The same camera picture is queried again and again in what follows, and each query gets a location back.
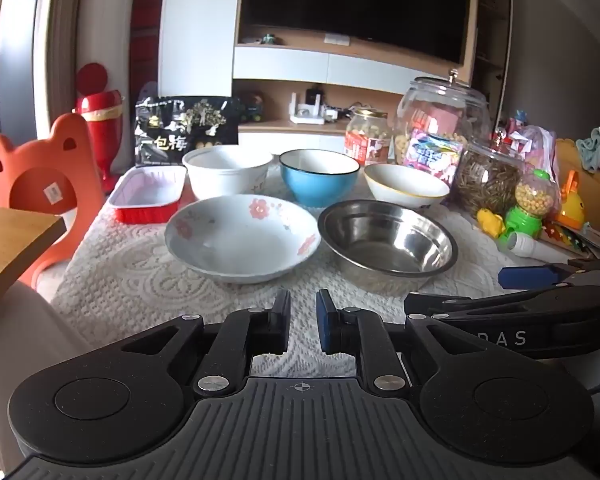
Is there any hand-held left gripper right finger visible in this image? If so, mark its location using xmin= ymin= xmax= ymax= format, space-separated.
xmin=316 ymin=288 xmax=486 ymax=393

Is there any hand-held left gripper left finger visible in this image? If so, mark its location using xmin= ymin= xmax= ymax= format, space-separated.
xmin=121 ymin=289 xmax=292 ymax=397

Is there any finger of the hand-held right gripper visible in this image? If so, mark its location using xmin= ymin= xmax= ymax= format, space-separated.
xmin=498 ymin=258 xmax=600 ymax=292
xmin=403 ymin=293 xmax=486 ymax=322

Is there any stainless steel bowl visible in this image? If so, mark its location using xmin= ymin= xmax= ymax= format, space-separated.
xmin=317 ymin=199 xmax=459 ymax=282

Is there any floral white bowl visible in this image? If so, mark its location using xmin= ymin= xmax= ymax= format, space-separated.
xmin=164 ymin=195 xmax=322 ymax=285

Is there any white bowl with gold rim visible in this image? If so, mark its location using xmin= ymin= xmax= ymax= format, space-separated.
xmin=363 ymin=162 xmax=451 ymax=209

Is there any blue enamel bowl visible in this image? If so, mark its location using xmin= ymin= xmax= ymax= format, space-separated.
xmin=279 ymin=148 xmax=361 ymax=208

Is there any large plain white bowl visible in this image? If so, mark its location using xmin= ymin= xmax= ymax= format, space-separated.
xmin=182 ymin=146 xmax=274 ymax=202

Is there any white flashlight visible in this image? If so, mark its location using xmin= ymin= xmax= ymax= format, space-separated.
xmin=506 ymin=231 xmax=576 ymax=264

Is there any colourful flat packet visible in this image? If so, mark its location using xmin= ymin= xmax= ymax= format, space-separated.
xmin=540 ymin=220 xmax=600 ymax=261

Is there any yellow duck toy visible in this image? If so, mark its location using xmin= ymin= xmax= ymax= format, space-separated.
xmin=476 ymin=208 xmax=506 ymax=237

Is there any green gumball dispenser toy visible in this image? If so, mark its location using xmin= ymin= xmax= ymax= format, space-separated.
xmin=497 ymin=170 xmax=556 ymax=252

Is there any orange and yellow toy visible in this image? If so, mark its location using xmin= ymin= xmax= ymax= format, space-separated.
xmin=550 ymin=170 xmax=588 ymax=231

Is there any glass jar of seeds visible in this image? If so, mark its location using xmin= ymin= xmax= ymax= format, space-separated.
xmin=450 ymin=141 xmax=526 ymax=218

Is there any clear plastic bag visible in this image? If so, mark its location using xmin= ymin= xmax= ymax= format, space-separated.
xmin=490 ymin=120 xmax=561 ymax=186

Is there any pink snack packet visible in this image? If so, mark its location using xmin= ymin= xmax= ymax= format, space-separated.
xmin=402 ymin=129 xmax=465 ymax=186

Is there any white lace tablecloth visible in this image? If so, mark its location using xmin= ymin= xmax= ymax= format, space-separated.
xmin=50 ymin=160 xmax=581 ymax=376

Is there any snack jar with orange label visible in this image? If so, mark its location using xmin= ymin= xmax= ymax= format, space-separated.
xmin=344 ymin=108 xmax=394 ymax=167

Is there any red foil tray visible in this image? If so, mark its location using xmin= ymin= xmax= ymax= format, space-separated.
xmin=107 ymin=165 xmax=188 ymax=224

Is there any large glass jar with lid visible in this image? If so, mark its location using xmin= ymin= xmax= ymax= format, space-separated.
xmin=394 ymin=69 xmax=492 ymax=166

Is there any white router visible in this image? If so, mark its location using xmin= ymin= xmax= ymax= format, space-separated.
xmin=289 ymin=92 xmax=327 ymax=126

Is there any green toy vehicle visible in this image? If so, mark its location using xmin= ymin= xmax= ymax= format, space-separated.
xmin=239 ymin=91 xmax=264 ymax=122

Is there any black snack bag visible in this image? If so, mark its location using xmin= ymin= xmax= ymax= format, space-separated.
xmin=134 ymin=96 xmax=239 ymax=168

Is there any orange bear-shaped chair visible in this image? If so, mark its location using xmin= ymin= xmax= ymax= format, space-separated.
xmin=0 ymin=112 xmax=106 ymax=291

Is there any white and wood cabinet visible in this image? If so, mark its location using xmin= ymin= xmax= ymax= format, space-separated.
xmin=157 ymin=0 xmax=513 ymax=161

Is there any red round-lidded container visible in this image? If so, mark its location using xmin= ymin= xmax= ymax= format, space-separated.
xmin=72 ymin=62 xmax=127 ymax=193

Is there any wooden table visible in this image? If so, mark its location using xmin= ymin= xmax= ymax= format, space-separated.
xmin=0 ymin=205 xmax=67 ymax=296

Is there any black television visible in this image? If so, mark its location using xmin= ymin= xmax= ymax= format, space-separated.
xmin=240 ymin=0 xmax=473 ymax=66

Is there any red hanging banner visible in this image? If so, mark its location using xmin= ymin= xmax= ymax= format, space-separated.
xmin=130 ymin=0 xmax=167 ymax=106

